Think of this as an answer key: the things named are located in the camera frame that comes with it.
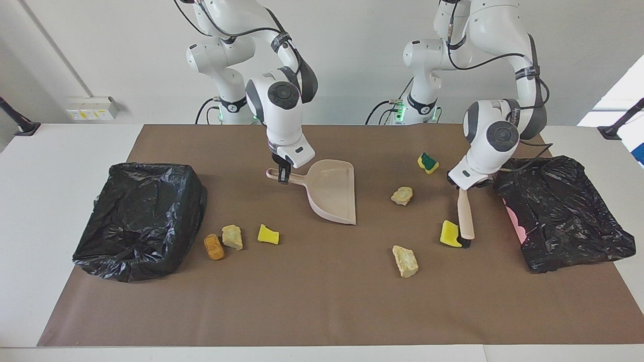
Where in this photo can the black clamp stand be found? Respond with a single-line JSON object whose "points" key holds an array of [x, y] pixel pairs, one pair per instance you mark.
{"points": [[25, 126], [611, 131]]}

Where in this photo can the notched yellow sponge piece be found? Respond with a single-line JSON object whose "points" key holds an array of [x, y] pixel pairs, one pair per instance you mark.
{"points": [[449, 234]]}

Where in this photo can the white wall socket box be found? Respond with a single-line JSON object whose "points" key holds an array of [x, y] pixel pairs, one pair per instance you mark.
{"points": [[93, 108]]}

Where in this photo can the blue object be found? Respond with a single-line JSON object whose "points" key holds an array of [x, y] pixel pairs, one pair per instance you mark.
{"points": [[640, 155]]}

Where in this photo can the pink trash bin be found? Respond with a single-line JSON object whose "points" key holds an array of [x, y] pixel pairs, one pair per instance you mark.
{"points": [[513, 218]]}

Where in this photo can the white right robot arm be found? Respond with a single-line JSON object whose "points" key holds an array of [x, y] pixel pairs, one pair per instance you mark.
{"points": [[282, 115]]}

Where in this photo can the green and yellow sponge piece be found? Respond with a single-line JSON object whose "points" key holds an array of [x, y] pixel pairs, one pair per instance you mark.
{"points": [[428, 162]]}

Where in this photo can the orange-brown foam chunk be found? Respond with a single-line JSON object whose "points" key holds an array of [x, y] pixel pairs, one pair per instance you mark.
{"points": [[214, 247]]}

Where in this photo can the grey wall conduit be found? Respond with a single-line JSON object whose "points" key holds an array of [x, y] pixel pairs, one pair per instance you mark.
{"points": [[57, 48]]}

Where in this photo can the brown paper table mat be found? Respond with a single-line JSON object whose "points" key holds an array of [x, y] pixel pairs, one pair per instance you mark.
{"points": [[322, 317]]}

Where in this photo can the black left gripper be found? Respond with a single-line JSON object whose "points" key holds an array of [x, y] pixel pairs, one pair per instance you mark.
{"points": [[452, 180]]}

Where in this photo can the black plastic trash bag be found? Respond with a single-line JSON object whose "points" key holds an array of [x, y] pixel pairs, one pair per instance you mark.
{"points": [[563, 216], [141, 221]]}

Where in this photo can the small pale beige foam chunk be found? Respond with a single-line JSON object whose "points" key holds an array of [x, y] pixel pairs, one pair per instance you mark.
{"points": [[232, 238]]}

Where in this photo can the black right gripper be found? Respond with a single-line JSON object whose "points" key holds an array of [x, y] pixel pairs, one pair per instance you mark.
{"points": [[276, 161]]}

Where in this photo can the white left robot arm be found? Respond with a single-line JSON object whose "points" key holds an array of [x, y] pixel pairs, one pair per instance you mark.
{"points": [[490, 136]]}

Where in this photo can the tan striped foam chunk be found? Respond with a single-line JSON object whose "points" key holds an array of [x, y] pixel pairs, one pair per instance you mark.
{"points": [[402, 196]]}

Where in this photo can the pale pink plastic dustpan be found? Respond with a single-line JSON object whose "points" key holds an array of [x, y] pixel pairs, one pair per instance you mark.
{"points": [[332, 191]]}

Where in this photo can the large pale beige foam chunk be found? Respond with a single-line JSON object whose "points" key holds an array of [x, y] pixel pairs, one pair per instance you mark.
{"points": [[405, 261]]}

